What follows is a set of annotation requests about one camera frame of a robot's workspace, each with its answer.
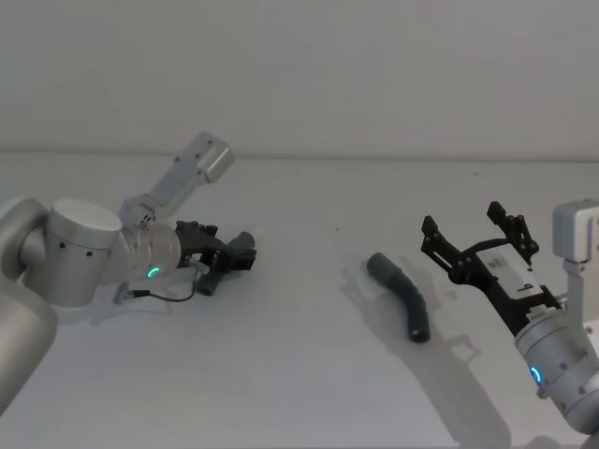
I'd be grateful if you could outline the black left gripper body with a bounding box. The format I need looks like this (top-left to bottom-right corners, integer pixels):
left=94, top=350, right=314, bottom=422
left=175, top=220, right=227, bottom=271

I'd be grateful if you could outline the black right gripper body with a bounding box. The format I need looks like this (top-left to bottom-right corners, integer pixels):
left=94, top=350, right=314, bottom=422
left=447, top=238, right=563, bottom=337

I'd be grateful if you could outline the dark grey curved tube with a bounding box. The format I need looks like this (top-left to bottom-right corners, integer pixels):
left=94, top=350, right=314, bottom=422
left=198, top=232, right=258, bottom=297
left=366, top=252, right=432, bottom=345

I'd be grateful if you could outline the white table cloth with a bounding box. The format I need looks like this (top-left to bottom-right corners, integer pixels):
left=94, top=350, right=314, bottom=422
left=0, top=148, right=599, bottom=449

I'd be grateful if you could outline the thin dark wrist cable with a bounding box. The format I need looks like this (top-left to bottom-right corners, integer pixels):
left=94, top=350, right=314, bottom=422
left=122, top=262, right=210, bottom=304

